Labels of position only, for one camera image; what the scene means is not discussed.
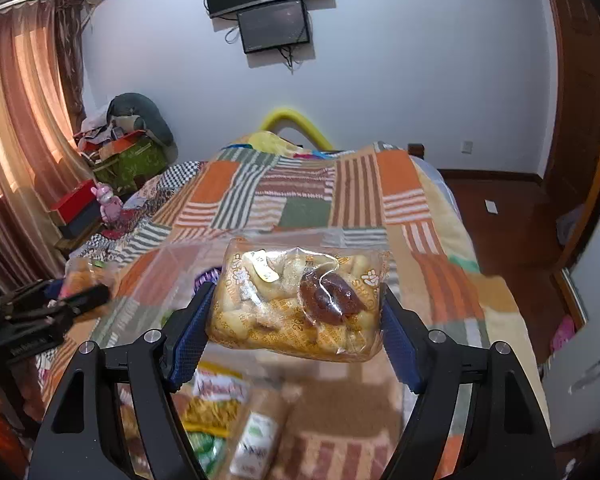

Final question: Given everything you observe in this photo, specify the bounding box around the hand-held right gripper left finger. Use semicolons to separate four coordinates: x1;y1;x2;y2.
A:
29;282;217;480

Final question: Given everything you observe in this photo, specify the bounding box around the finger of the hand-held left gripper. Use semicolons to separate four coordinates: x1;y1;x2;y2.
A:
55;283;112;319

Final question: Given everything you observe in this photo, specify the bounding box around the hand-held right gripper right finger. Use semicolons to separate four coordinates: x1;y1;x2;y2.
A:
379;287;554;480

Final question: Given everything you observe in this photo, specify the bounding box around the orange snack bag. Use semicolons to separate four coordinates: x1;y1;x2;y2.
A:
64;257;119;311

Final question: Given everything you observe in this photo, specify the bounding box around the clear bag of pastries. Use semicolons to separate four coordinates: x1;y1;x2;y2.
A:
205;236;393;364

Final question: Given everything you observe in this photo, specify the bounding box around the yellow snack packet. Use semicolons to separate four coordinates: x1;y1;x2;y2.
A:
181;394;242;433

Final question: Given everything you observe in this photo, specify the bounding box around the purple snack packet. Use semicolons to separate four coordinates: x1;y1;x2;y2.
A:
195;266;222;291

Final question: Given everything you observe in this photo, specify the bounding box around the red box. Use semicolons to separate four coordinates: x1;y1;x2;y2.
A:
49;180;99;226

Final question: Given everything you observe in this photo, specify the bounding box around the pink toy figure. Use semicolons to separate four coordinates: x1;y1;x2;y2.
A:
95;183;126;223

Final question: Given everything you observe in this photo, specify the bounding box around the white green snack packet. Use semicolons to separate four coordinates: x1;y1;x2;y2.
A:
229;410;282;479

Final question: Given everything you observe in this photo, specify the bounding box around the green patterned box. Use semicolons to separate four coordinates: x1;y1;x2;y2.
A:
92;142;167;196

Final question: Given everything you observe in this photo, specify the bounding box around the checkered black white cloth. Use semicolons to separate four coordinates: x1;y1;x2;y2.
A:
122;160;211;211

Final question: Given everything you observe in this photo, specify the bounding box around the pink cloth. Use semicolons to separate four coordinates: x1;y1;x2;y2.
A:
550;315;577;356

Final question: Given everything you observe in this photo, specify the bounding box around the white cabinet panel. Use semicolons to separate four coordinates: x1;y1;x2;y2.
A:
545;232;600;448

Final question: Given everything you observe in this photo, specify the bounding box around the patchwork striped blanket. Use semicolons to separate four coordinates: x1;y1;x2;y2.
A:
35;132;531;480

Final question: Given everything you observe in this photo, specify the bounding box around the orange brown curtain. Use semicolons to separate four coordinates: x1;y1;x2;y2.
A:
0;0;97;286

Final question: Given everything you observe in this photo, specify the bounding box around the yellow foam tube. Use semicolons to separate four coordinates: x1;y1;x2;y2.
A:
261;106;334;151

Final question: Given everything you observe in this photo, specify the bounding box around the brown wooden door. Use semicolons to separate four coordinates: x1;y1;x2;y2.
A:
537;0;600;266

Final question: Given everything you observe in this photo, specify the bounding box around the black cable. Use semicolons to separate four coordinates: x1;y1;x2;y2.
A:
275;42;303;73

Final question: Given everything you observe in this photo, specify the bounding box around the small black wall monitor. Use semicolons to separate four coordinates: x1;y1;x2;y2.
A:
237;0;313;55

